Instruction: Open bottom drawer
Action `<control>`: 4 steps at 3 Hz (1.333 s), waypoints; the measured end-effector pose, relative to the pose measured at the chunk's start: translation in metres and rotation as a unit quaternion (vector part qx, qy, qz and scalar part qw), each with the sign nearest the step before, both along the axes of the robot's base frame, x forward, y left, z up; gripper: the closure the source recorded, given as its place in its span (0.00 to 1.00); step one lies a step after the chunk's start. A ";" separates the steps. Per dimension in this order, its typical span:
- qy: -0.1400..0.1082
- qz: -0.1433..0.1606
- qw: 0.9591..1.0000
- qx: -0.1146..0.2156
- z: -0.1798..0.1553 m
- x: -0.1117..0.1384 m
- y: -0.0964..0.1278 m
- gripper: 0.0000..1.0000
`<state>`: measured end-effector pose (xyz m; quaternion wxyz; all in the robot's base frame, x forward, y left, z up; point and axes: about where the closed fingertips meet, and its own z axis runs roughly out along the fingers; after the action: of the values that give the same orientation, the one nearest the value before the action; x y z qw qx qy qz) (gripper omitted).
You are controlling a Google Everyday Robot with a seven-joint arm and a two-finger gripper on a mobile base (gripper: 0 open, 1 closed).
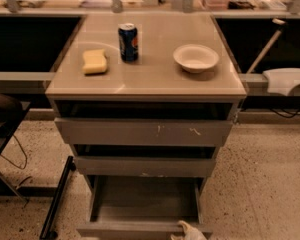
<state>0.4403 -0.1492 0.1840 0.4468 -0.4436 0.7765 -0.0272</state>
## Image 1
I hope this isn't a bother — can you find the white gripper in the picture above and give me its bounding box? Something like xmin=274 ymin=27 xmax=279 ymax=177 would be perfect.
xmin=170 ymin=220 xmax=207 ymax=240

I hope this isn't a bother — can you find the grey bottom drawer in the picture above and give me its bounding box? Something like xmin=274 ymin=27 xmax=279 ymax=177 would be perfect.
xmin=77 ymin=176 xmax=212 ymax=240

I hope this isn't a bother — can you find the grey drawer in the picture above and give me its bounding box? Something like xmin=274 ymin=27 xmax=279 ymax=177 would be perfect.
xmin=77 ymin=176 xmax=212 ymax=240
xmin=55 ymin=118 xmax=232 ymax=147
xmin=74 ymin=156 xmax=216 ymax=178

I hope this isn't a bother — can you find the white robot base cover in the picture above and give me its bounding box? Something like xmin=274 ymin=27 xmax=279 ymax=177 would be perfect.
xmin=263 ymin=68 xmax=300 ymax=96

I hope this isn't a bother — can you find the grey middle drawer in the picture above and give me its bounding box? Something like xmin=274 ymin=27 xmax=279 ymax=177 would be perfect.
xmin=74 ymin=156 xmax=216 ymax=178

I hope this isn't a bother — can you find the grey drawer cabinet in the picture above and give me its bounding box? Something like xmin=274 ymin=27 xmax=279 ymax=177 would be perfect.
xmin=43 ymin=11 xmax=248 ymax=198

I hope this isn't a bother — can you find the grey top drawer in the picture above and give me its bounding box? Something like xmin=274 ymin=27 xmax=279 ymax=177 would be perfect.
xmin=55 ymin=118 xmax=232 ymax=147

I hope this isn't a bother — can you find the black metal stand leg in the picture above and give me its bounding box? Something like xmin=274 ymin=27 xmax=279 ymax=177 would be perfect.
xmin=39 ymin=156 xmax=75 ymax=240

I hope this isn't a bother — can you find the white bowl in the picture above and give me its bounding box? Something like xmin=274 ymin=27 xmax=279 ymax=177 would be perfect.
xmin=173 ymin=44 xmax=219 ymax=73

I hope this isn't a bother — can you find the yellow sponge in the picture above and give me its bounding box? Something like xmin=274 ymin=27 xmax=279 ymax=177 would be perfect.
xmin=82 ymin=49 xmax=107 ymax=75

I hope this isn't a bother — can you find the blue Pepsi can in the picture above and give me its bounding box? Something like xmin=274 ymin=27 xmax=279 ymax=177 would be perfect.
xmin=118 ymin=23 xmax=139 ymax=62

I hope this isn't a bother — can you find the black chair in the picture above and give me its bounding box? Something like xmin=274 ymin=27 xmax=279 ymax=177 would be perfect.
xmin=0 ymin=93 xmax=30 ymax=202

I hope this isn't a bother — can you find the black floor cable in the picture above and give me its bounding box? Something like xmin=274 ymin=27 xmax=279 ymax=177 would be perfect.
xmin=0 ymin=134 xmax=29 ymax=171

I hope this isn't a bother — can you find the white stick with handle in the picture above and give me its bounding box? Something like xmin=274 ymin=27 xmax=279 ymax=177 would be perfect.
xmin=247 ymin=18 xmax=287 ymax=74

